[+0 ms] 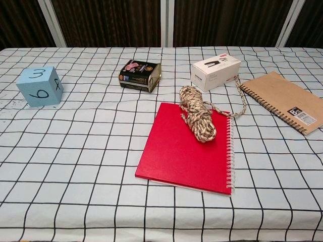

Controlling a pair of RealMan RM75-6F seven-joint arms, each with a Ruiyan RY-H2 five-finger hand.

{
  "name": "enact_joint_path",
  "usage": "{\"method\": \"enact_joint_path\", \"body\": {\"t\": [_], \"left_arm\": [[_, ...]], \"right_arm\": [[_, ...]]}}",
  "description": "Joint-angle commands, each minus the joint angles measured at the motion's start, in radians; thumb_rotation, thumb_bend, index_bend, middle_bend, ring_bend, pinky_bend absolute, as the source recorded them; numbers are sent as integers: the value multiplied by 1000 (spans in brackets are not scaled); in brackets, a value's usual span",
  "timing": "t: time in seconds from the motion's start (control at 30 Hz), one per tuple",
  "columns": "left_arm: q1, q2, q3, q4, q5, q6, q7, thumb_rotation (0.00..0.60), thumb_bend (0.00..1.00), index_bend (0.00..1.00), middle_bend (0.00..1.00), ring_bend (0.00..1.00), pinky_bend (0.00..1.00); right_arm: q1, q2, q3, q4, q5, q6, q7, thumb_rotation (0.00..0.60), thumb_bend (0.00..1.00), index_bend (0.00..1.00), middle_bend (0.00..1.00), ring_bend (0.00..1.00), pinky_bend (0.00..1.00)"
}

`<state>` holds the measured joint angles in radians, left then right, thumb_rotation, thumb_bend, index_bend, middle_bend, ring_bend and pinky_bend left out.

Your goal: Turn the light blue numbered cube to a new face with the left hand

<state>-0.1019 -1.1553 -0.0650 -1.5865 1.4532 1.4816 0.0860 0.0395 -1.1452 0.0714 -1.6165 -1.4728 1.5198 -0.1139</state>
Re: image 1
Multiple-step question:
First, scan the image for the light blue numbered foam cube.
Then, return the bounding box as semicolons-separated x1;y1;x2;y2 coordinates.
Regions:
15;66;64;107

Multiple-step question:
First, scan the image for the red spiral notebook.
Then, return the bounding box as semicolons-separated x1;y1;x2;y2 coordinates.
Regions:
135;102;237;196

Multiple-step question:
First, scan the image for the black luncheon meat tin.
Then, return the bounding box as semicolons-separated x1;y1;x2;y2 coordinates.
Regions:
118;59;162;93

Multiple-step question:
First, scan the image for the white stapler carton box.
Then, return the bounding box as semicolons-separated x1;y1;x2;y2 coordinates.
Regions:
190;53;241;92

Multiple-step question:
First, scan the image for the white black checked tablecloth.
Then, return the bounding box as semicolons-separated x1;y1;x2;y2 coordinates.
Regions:
0;46;323;242

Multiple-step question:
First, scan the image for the dark corrugated partition panel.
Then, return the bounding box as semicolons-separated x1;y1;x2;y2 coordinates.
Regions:
0;0;57;50
51;0;162;48
285;0;323;48
173;0;294;48

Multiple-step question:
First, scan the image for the kraft brown spiral notebook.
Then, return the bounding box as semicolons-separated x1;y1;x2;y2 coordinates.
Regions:
239;71;323;136

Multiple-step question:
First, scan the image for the beige braided rope bundle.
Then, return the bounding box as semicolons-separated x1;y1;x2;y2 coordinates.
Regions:
178;75;247;144

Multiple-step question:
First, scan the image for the white partition post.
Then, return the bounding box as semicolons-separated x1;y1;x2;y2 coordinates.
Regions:
159;0;175;48
276;0;307;48
37;0;68;48

